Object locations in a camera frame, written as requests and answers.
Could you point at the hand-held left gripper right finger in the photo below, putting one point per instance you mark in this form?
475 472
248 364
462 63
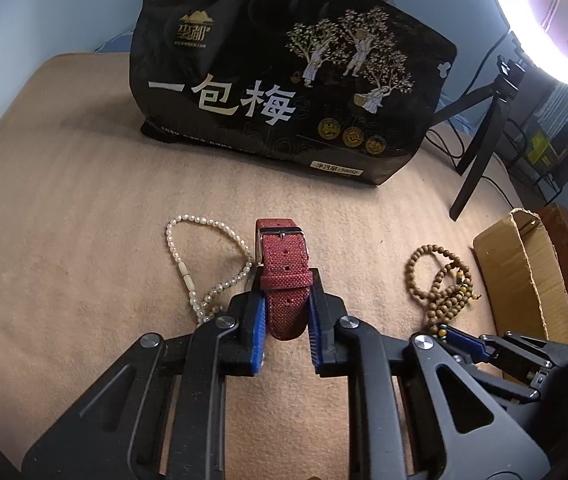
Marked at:
317 332

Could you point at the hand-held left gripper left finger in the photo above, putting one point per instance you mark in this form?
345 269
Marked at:
258 332

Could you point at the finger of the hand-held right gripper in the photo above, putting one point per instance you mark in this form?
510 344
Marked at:
459 339
523 355

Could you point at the red patterned box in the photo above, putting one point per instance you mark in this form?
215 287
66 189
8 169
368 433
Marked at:
561 240

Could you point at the brown cardboard box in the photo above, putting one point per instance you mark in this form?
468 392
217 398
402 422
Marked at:
523 270

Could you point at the yellow packet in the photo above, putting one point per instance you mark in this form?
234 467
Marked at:
542 151

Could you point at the black tripod stand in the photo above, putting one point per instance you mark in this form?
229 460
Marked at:
473 160

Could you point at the beige blanket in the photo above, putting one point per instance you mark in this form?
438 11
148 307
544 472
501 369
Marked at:
89 210

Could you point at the black printed snack bag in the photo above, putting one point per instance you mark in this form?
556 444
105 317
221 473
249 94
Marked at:
274 75

